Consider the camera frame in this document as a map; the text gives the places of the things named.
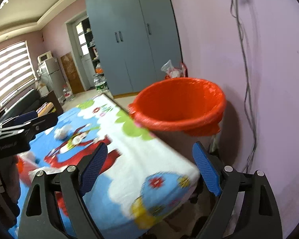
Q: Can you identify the dark bookshelf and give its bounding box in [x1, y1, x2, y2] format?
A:
[86, 26, 107, 80]

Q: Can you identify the water bottle red label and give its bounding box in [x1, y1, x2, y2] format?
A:
[62, 84, 74, 102]

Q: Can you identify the grey wardrobe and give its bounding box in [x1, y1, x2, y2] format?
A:
[85, 0, 183, 97]

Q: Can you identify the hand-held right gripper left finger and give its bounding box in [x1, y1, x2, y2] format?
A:
[17, 142, 108, 239]

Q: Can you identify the window blind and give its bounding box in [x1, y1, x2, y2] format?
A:
[0, 40, 36, 107]

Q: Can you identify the black wall cable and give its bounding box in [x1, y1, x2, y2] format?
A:
[219, 0, 258, 172]

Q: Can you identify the white door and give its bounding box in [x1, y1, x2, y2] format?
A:
[66, 11, 95, 92]

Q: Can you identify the brown wooden board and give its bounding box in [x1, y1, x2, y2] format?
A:
[60, 52, 85, 94]

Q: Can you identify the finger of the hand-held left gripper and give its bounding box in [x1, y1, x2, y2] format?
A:
[0, 111, 39, 130]
[0, 113, 58, 140]

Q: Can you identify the white microwave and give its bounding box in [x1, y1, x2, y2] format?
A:
[37, 51, 53, 63]

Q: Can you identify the black sofa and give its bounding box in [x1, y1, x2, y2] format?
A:
[0, 88, 64, 123]

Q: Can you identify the crumpled white plastic bag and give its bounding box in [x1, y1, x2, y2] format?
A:
[54, 124, 73, 140]

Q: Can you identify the water bottle green label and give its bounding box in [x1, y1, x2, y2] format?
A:
[93, 76, 109, 94]

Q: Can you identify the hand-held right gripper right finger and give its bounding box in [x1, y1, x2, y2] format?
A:
[192, 141, 282, 239]

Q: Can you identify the silver fridge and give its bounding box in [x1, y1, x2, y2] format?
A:
[38, 58, 66, 97]

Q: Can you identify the clear plastic bag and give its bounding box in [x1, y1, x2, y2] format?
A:
[161, 60, 183, 79]

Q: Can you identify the person's left hand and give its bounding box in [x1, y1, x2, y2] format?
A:
[5, 154, 21, 203]

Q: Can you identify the dark wooden cabinet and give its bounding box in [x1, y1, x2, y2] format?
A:
[38, 90, 64, 116]

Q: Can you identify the bin with red bag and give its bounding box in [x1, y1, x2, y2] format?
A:
[128, 78, 227, 170]

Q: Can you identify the striped cushion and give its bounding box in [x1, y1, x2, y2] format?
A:
[37, 102, 54, 116]

